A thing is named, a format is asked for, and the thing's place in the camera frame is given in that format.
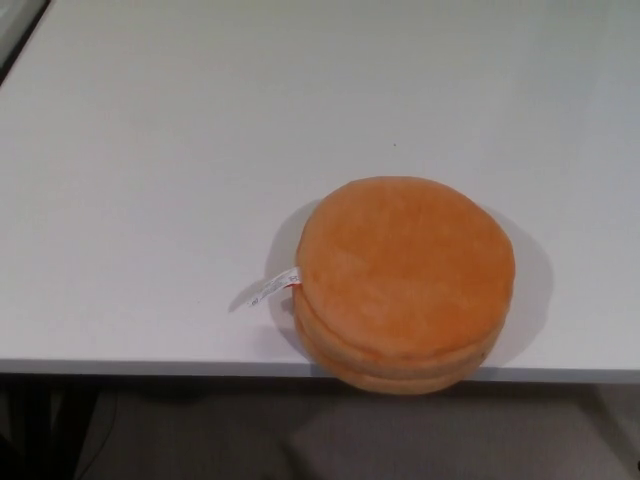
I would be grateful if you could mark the orange plush soft plate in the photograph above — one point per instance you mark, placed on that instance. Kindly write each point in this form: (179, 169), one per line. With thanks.
(410, 270)

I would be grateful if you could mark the grey panel with dark edge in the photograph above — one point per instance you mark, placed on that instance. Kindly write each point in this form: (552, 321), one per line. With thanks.
(12, 27)

